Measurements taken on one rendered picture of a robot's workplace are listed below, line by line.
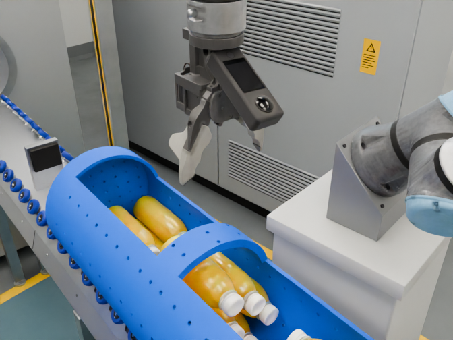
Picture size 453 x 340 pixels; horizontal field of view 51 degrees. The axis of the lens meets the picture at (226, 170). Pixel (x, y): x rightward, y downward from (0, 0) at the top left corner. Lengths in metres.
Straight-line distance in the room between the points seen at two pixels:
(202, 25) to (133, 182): 0.73
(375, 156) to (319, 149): 1.50
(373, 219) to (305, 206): 0.17
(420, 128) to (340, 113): 1.43
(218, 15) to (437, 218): 0.46
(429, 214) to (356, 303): 0.32
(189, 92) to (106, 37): 1.08
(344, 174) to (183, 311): 0.42
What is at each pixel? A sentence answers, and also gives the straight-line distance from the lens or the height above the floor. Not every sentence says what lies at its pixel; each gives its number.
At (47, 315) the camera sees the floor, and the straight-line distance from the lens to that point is 2.52.
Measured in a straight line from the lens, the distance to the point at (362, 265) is 0.96.
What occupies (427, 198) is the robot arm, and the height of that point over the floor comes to 1.36.
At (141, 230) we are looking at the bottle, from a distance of 1.10.
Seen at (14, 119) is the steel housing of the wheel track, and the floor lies 0.93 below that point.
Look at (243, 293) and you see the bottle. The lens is 0.90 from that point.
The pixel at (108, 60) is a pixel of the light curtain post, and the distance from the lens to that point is 1.73.
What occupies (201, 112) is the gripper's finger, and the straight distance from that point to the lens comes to 0.62.
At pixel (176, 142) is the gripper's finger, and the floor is 1.46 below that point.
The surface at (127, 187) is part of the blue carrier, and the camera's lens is 1.25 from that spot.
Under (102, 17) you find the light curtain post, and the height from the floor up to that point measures 1.40.
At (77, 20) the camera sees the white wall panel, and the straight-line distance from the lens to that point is 6.04.
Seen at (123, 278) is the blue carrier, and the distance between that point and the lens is 0.90.
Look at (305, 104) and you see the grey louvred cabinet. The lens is 2.40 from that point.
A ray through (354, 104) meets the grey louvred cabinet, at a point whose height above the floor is 0.92.
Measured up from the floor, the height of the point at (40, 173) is 0.99.
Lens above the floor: 1.77
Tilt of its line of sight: 31 degrees down
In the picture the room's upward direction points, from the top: straight up
